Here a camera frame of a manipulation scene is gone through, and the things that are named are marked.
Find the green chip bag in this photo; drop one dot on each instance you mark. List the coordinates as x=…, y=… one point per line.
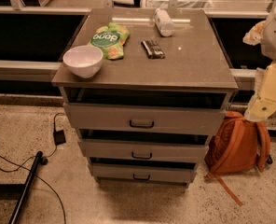
x=110, y=40

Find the grey drawer cabinet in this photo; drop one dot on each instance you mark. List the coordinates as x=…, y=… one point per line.
x=193, y=74

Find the dark snack bar wrapper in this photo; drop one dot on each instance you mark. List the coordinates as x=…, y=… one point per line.
x=152, y=49

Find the grey bottom drawer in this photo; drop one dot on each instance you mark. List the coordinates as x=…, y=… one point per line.
x=141, y=173

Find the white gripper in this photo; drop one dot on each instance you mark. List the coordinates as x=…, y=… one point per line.
x=262, y=105

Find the white plastic bottle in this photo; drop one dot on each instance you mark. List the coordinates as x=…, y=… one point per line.
x=163, y=22

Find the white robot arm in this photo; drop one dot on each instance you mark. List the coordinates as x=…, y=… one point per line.
x=268, y=41

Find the orange backpack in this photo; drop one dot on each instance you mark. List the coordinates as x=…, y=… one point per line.
x=239, y=145

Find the black power adapter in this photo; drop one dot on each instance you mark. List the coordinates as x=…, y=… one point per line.
x=59, y=137

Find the black metal pole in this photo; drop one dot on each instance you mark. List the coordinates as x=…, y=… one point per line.
x=26, y=188

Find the grey top drawer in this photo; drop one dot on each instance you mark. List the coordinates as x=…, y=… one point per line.
x=145, y=119

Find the white bowl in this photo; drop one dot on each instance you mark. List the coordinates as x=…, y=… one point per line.
x=83, y=61

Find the grey drawer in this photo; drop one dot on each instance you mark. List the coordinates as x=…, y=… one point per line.
x=142, y=150
x=141, y=173
x=145, y=119

